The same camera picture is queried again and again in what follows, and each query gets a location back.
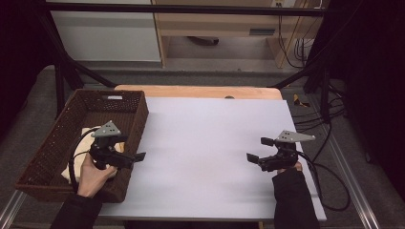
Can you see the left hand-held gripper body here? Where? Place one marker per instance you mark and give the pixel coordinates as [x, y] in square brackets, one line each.
[103, 156]

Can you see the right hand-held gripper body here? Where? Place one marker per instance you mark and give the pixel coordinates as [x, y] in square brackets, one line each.
[280, 159]

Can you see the cream pants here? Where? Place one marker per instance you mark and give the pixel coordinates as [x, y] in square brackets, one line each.
[82, 149]

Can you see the brown woven basket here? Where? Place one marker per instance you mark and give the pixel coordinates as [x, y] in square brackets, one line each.
[51, 149]

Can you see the person's right hand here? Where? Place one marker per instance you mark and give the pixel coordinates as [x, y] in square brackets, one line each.
[298, 166]

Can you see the person's left hand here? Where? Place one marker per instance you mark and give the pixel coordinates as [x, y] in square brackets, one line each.
[92, 179]

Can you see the yellow and black floor object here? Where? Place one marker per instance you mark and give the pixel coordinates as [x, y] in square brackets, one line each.
[299, 101]

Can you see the white table board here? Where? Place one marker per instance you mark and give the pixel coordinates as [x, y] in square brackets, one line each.
[203, 178]

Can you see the black metal stand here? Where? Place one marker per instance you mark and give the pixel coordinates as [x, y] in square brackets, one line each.
[323, 92]
[60, 82]

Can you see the light wooden table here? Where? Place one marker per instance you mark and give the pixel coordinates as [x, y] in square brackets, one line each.
[191, 91]

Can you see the white cabinet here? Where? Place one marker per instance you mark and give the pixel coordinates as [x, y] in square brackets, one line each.
[105, 38]

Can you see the dark curtain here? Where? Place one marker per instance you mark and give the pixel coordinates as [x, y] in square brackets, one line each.
[375, 79]
[19, 63]

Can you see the wooden desk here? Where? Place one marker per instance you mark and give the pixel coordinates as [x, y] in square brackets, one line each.
[216, 24]

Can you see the aluminium rail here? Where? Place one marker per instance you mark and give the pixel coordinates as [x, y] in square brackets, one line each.
[11, 208]
[353, 184]

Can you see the black horizontal frame bar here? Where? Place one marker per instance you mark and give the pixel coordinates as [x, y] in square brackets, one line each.
[191, 9]

